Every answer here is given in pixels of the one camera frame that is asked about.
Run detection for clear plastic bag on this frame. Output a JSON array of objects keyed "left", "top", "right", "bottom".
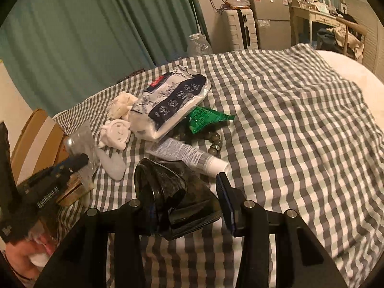
[{"left": 64, "top": 121, "right": 100, "bottom": 191}]

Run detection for white cream tube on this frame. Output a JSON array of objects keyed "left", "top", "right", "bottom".
[{"left": 146, "top": 138, "right": 230, "bottom": 178}]

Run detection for black pouch bag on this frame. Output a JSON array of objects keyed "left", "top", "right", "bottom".
[{"left": 134, "top": 158, "right": 221, "bottom": 241}]

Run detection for dark bead bracelet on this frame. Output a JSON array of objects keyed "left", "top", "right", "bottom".
[{"left": 167, "top": 121, "right": 232, "bottom": 157}]

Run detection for blue white wipes pack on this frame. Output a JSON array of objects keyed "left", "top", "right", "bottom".
[{"left": 129, "top": 65, "right": 211, "bottom": 142}]

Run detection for green snack packet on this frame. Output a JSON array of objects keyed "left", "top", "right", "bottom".
[{"left": 188, "top": 107, "right": 235, "bottom": 134}]

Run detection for person's left hand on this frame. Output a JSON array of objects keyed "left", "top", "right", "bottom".
[{"left": 5, "top": 235, "right": 56, "bottom": 282}]

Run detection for cardboard box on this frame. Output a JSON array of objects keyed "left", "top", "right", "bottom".
[{"left": 10, "top": 108, "right": 90, "bottom": 208}]

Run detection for white tissue in hand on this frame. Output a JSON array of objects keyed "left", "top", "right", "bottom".
[{"left": 29, "top": 236, "right": 50, "bottom": 268}]

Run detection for green curtain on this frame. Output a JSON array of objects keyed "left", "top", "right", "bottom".
[{"left": 1, "top": 0, "right": 206, "bottom": 115}]

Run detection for grey checkered cloth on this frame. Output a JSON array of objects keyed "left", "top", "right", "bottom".
[{"left": 53, "top": 44, "right": 383, "bottom": 287}]

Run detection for large water bottle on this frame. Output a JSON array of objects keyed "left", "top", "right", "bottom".
[{"left": 187, "top": 33, "right": 213, "bottom": 57}]

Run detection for white bed cover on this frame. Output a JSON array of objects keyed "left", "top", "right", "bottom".
[{"left": 316, "top": 50, "right": 384, "bottom": 130}]

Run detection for white suitcase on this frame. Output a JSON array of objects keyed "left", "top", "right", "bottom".
[{"left": 222, "top": 8, "right": 258, "bottom": 51}]

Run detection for clothes on chair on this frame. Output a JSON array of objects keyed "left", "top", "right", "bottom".
[{"left": 327, "top": 26, "right": 365, "bottom": 63}]

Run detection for plastic bag on suitcase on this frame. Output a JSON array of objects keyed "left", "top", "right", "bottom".
[{"left": 225, "top": 0, "right": 251, "bottom": 9}]

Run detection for wooden chair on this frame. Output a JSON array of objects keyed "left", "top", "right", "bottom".
[{"left": 334, "top": 16, "right": 368, "bottom": 58}]

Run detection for grey mini fridge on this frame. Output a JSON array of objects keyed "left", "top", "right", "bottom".
[{"left": 251, "top": 0, "right": 292, "bottom": 50}]

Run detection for white dressing table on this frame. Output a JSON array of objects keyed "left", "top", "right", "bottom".
[{"left": 290, "top": 6, "right": 344, "bottom": 44}]

